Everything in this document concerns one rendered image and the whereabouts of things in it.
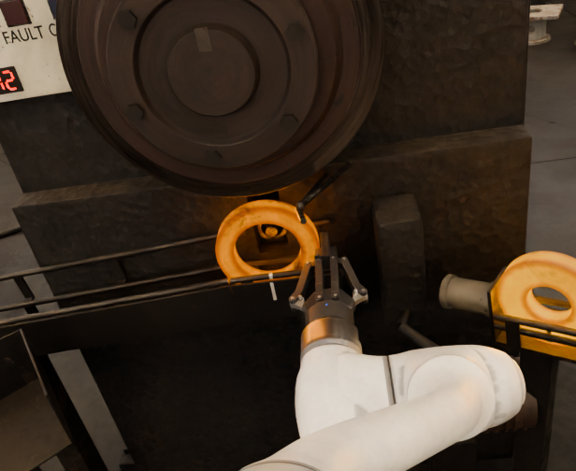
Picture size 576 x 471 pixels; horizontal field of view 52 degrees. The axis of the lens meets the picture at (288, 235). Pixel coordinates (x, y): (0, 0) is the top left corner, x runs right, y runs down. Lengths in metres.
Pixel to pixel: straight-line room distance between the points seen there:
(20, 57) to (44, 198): 0.26
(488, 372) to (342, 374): 0.18
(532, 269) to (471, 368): 0.25
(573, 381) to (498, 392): 1.08
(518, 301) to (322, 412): 0.39
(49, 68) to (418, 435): 0.84
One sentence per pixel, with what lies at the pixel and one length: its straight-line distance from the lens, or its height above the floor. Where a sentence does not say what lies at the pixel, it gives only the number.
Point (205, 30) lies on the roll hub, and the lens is 0.79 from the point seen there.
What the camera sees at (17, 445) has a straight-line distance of 1.12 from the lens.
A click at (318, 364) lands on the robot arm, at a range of 0.80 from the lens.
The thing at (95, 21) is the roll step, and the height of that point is 1.19.
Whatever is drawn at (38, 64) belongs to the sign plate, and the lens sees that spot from 1.12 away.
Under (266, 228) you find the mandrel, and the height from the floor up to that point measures 0.75.
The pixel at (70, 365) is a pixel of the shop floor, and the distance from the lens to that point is 2.22.
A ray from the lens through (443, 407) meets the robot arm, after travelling 0.62.
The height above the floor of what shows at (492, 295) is 0.71.
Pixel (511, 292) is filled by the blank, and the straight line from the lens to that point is 0.98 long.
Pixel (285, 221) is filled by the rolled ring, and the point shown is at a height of 0.81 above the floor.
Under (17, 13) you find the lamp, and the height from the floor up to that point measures 1.20.
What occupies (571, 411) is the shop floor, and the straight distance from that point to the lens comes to 1.78.
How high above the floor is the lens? 1.33
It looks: 32 degrees down
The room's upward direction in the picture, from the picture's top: 11 degrees counter-clockwise
